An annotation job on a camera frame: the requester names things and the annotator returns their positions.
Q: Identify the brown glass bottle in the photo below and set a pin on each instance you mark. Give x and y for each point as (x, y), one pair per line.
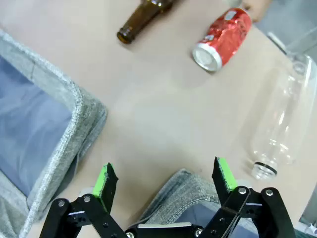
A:
(141, 19)

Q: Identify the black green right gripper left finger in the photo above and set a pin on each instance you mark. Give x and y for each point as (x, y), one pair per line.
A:
(104, 193)

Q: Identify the grey fabric basket can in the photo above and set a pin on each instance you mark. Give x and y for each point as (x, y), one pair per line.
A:
(183, 198)

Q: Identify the red soda can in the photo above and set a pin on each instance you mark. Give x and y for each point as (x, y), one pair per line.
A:
(225, 37)

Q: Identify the large clear plastic bottle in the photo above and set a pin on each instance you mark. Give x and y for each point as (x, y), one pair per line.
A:
(280, 119)

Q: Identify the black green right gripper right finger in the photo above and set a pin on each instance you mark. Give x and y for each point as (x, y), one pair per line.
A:
(230, 198)

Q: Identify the grey fabric basket plastic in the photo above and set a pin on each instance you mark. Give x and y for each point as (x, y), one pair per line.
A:
(74, 119)

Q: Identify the person left hand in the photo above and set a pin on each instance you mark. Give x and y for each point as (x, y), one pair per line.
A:
(255, 8)

